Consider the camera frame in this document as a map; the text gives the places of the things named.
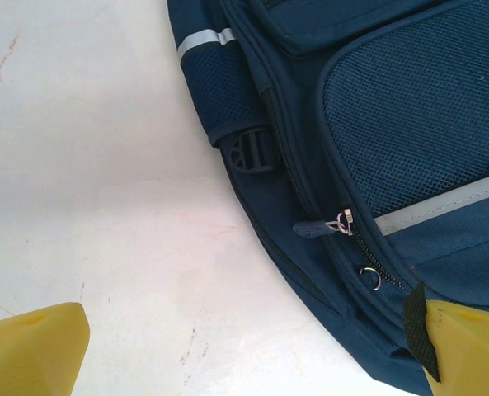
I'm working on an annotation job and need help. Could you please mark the navy blue backpack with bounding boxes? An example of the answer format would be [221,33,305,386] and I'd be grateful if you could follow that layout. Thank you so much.
[165,0,489,375]

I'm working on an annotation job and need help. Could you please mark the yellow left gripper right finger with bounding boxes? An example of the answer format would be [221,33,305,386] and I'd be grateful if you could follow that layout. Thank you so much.
[403,281,489,396]

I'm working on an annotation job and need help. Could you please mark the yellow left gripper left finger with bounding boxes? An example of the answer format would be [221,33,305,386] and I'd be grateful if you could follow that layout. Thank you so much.
[0,301,92,396]

